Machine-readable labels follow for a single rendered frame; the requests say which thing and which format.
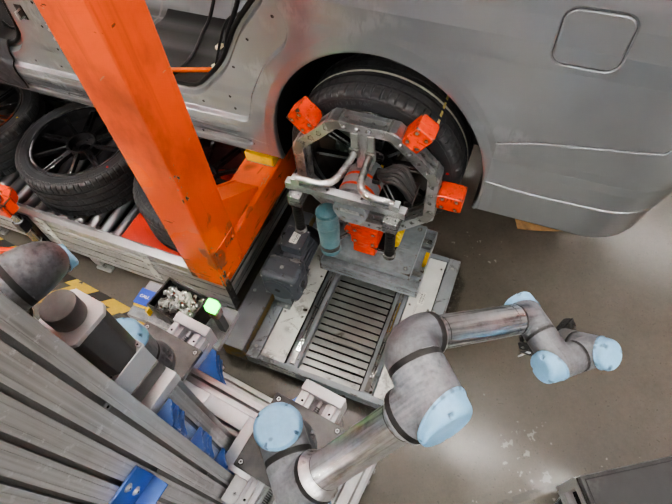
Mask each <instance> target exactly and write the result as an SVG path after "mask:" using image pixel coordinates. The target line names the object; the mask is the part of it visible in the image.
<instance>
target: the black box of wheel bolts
mask: <svg viewBox="0 0 672 504"><path fill-rule="evenodd" d="M208 299H209V297H207V296H205V295H203V294H201V293H199V292H197V291H195V290H193V289H192V288H190V287H188V286H186V285H184V284H182V283H180V282H178V281H176V280H175V279H173V278H171V277H169V278H168V279H167V280H166V282H165V283H164V284H163V285H162V286H161V287H160V289H159V290H158V291H157V292H156V293H155V295H154V296H153V297H152V298H151V299H150V300H149V302H148V303H147V304H146V305H147V306H148V307H149V308H150V309H151V310H152V312H153V313H154V314H155V315H156V317H157V318H159V319H161V320H163V321H164V322H165V323H168V324H170V325H172V324H173V323H174V320H173V318H174V317H175V316H176V315H177V313H178V312H181V313H183V314H185V315H187V316H188V317H190V318H192V319H194V320H196V321H198V322H200V323H202V324H204V325H206V324H207V322H208V321H209V320H210V318H211V317H210V316H209V315H208V312H207V311H206V310H205V308H204V305H205V303H206V302H207V300H208Z"/></svg>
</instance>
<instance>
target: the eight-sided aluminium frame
mask: <svg viewBox="0 0 672 504"><path fill-rule="evenodd" d="M407 128H408V127H407V126H406V125H404V124H403V122H401V121H397V120H395V119H393V120H392V119H388V118H383V117H379V116H375V115H370V114H366V113H361V112H357V111H352V110H348V109H346V108H339V107H336V108H335V109H332V110H331V111H330V112H329V113H327V114H326V115H324V116H323V117H322V118H321V120H320V121H319V123H318V125H317V127H316V128H314V129H313V130H311V131H310V132H308V133H307V134H305V135H304V134H303V133H302V132H299V134H298V135H297V137H296V139H295V140H294V142H293V150H294V154H295V160H296V166H297V171H298V174H299V175H302V176H306V177H310V178H313V179H319V180H321V179H320V178H318V177H317V176H316V175H315V173H314V167H313V160H312V153H311V144H312V143H314V142H315V141H317V140H319V139H320V138H322V137H323V136H325V135H327V134H328V133H330V132H331V131H333V130H335V129H338V130H342V131H346V132H350V133H351V132H353V133H357V134H359V135H363V136H371V137H374V138H376V139H380V140H385V141H389V142H391V143H392V144H393V145H394V146H395V147H396V148H397V149H398V150H399V151H400V152H401V153H402V154H403V155H404V156H405V158H406V159H407V160H408V161H409V162H410V163H411V164H412V165H413V166H414V167H415V168H416V169H417V170H418V171H419V172H420V173H421V174H422V175H423V176H424V177H425V178H426V179H427V187H426V194H425V202H424V205H421V206H419V207H416V208H413V209H410V210H408V215H407V217H406V220H402V223H401V225H400V228H399V230H398V232H399V231H402V230H405V229H408V228H411V227H414V226H418V225H421V224H424V223H428V222H430V221H433V219H434V216H435V213H436V210H437V208H436V207H435V205H436V199H437V194H438V192H439V189H440V186H441V183H442V177H443V174H444V167H443V166H442V165H441V163H440V161H438V160H437V159H436V158H435V157H434V156H433V155H432V154H431V153H430V152H429V151H428V150H427V148H424V149H423V150H422V151H420V152H419V153H417V154H416V153H414V152H413V151H412V150H411V149H409V148H408V147H407V146H406V145H405V144H403V143H402V139H403V137H404V135H405V132H406V130H407ZM312 196H313V197H314V198H315V199H316V200H318V201H319V202H320V203H321V204H322V203H332V204H333V203H334V201H332V200H329V199H325V198H321V197H318V196H314V195H312ZM384 217H385V215H383V214H380V213H376V212H372V211H371V212H370V213H369V214H368V216H367V219H366V220H365V221H364V222H363V223H360V224H357V225H360V226H364V227H367V228H371V229H374V230H378V231H381V232H383V231H382V222H383V220H384ZM383 233H385V232H383Z"/></svg>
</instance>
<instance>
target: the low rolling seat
mask: <svg viewBox="0 0 672 504"><path fill-rule="evenodd" d="M556 489H557V490H559V491H558V494H559V496H560V497H559V498H558V499H557V500H556V502H555V503H554V504H672V456H667V457H663V458H658V459H653V460H649V461H644V462H640V463H635V464H631V465H626V466H622V467H617V468H613V469H608V470H603V471H599V472H594V473H590V474H585V475H581V476H578V477H573V478H571V479H569V480H568V481H566V482H564V483H562V484H560V485H558V486H556Z"/></svg>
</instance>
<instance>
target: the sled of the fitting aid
mask: <svg viewBox="0 0 672 504"><path fill-rule="evenodd" d="M437 235H438V231H434V230H430V229H427V233H426V236H425V238H424V241H423V244H422V247H421V249H420V252H419V255H418V257H417V260H416V263H415V266H414V268H413V271H412V274H411V276H410V279H409V280H406V279H403V278H400V277H396V276H393V275H390V274H387V273H383V272H380V271H377V270H373V269H370V268H367V267H364V266H360V265H357V264H354V263H350V262H347V261H344V260H341V259H337V258H334V257H331V256H326V255H324V254H323V253H322V255H321V257H320V259H319V262H320V268H322V269H325V270H328V271H331V272H335V273H338V274H341V275H344V276H347V277H351V278H354V279H357V280H360V281H363V282H367V283H370V284H373V285H376V286H379V287H382V288H386V289H389V290H392V291H395V292H398V293H402V294H405V295H408V296H411V297H414V298H416V297H417V294H418V291H419V288H420V286H421V283H422V280H423V277H424V274H425V271H426V269H427V266H428V263H429V260H430V257H431V254H432V251H433V249H434V246H435V243H436V240H437Z"/></svg>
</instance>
